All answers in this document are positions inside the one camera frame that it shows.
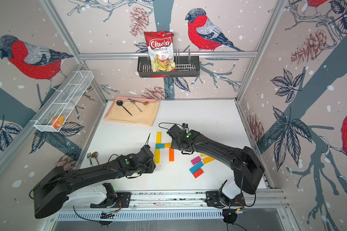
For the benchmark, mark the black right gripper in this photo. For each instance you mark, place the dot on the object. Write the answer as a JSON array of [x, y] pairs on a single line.
[[173, 146]]

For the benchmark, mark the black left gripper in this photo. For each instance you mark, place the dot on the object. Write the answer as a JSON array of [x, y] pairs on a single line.
[[153, 167]]

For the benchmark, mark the lime yellow block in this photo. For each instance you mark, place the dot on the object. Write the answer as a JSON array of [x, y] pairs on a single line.
[[157, 156]]

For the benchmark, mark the orange block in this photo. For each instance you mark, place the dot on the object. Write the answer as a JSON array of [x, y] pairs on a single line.
[[171, 155]]

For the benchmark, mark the small teal block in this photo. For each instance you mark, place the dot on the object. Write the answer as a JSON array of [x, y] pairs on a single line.
[[160, 146]]

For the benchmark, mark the amber long block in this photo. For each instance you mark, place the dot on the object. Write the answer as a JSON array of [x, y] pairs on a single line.
[[208, 160]]

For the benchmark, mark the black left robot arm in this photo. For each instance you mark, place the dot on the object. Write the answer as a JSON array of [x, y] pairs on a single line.
[[52, 191]]

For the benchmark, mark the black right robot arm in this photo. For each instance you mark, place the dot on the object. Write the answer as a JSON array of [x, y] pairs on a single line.
[[247, 168]]

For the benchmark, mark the magenta block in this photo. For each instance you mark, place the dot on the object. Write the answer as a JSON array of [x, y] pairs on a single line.
[[196, 160]]

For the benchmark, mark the teal long block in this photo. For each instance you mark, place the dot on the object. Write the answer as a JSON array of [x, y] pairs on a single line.
[[196, 167]]

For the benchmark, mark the red block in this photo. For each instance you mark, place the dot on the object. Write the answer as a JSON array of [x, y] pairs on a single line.
[[197, 173]]

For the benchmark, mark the beige folded cloth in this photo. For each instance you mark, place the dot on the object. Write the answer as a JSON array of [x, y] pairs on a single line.
[[147, 117]]

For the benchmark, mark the silver fork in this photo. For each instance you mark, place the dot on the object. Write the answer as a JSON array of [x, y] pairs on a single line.
[[135, 105]]

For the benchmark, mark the black ladle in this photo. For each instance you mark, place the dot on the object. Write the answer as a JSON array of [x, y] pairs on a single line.
[[120, 103]]

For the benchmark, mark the orange item in white basket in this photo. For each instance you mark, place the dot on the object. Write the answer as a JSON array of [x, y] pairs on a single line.
[[58, 121]]

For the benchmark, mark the red cassava chips bag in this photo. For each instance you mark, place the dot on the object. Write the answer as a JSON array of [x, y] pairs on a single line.
[[160, 50]]

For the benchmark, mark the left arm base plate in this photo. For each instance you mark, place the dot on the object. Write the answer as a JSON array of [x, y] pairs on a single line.
[[119, 200]]

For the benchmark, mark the small wooden spoon by wall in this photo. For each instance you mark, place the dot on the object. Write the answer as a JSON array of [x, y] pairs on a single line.
[[95, 156]]

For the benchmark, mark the small fork by wall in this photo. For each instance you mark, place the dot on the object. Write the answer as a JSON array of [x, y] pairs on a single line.
[[89, 157]]

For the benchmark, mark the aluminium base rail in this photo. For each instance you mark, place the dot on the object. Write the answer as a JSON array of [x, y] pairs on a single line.
[[176, 205]]

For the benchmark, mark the wooden handled spoon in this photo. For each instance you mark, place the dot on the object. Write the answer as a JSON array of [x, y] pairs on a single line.
[[144, 103]]

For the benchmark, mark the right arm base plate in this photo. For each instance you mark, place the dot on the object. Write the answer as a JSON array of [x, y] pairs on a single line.
[[224, 199]]

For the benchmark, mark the black wire basket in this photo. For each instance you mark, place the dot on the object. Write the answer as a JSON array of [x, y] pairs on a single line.
[[177, 66]]

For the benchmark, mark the white wire shelf basket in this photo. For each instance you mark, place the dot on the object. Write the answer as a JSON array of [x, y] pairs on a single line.
[[65, 100]]

